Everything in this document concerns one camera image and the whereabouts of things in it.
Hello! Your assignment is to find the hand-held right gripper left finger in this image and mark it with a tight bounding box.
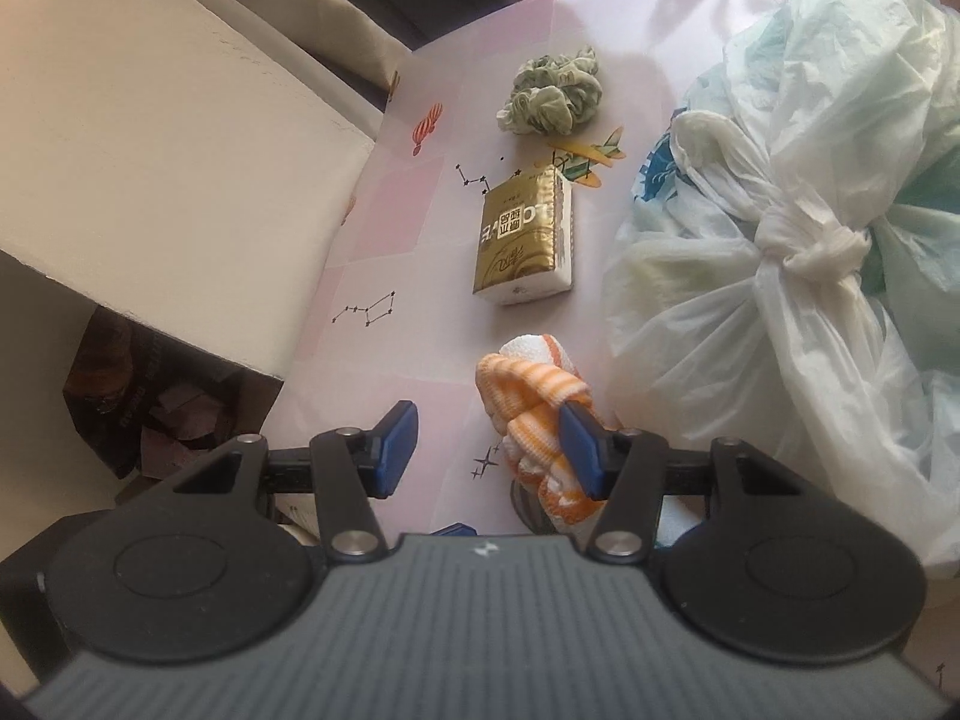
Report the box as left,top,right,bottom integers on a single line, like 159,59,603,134
154,399,419,563

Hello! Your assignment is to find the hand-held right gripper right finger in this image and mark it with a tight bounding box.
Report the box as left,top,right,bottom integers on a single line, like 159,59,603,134
556,401,818,563

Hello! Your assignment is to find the orange striped towel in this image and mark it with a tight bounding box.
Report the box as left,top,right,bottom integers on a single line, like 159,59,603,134
476,334,608,533

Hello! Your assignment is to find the pink printed tablecloth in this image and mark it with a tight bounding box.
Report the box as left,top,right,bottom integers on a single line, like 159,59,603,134
277,0,960,541

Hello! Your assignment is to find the gold tissue pack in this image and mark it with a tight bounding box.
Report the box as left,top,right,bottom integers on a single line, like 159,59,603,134
472,169,577,306

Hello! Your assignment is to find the dark brown printed bag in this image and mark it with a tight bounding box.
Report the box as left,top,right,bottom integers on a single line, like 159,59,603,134
64,307,286,481

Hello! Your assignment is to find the white knotted plastic bag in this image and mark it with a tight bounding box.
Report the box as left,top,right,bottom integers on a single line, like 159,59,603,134
604,0,960,578

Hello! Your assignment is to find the green fabric scrunchie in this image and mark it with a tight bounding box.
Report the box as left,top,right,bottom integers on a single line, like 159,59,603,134
496,46,603,136

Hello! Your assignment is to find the cream board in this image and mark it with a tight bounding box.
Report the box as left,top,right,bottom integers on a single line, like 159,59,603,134
0,0,380,383

